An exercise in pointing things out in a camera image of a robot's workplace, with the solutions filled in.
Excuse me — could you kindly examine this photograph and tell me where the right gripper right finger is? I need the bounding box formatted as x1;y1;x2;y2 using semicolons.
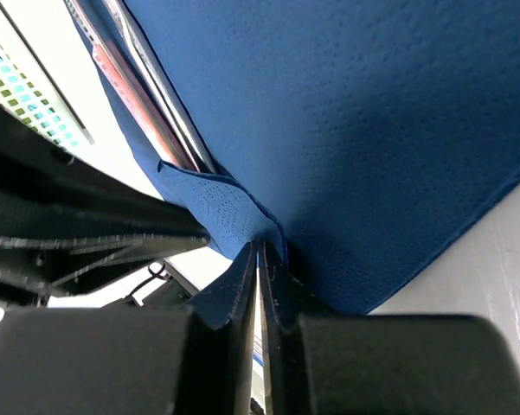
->
258;243;520;414

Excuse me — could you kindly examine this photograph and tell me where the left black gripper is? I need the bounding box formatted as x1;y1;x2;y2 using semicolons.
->
0;108;209;297

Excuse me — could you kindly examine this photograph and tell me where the blue paper napkin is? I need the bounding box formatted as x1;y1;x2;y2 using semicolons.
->
67;0;520;316

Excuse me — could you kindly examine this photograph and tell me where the large white plastic basket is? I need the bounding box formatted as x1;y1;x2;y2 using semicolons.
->
0;4;94;152

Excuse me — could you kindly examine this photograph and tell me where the silver table knife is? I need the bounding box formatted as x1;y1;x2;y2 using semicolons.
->
104;0;216;174

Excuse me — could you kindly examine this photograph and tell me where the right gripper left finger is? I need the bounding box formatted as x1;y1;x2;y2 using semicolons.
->
0;243;257;414

